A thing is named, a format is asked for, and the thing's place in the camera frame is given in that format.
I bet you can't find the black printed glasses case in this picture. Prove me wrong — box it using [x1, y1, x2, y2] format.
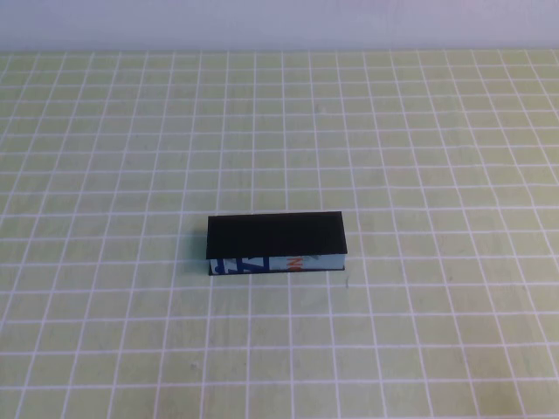
[204, 210, 349, 277]

